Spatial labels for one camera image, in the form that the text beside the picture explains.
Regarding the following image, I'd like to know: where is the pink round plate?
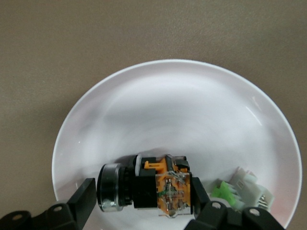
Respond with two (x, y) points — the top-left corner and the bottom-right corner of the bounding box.
(51, 59), (302, 230)

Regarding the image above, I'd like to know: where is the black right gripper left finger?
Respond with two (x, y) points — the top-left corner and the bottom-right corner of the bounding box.
(0, 178), (97, 230)

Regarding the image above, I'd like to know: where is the orange black push-button switch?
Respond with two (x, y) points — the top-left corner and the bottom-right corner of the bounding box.
(97, 154), (192, 219)

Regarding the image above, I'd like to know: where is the green white switch block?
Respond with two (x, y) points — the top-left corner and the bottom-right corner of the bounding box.
(211, 166), (275, 213)

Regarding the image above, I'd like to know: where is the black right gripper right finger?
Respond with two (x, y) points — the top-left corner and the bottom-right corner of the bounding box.
(183, 176), (288, 230)

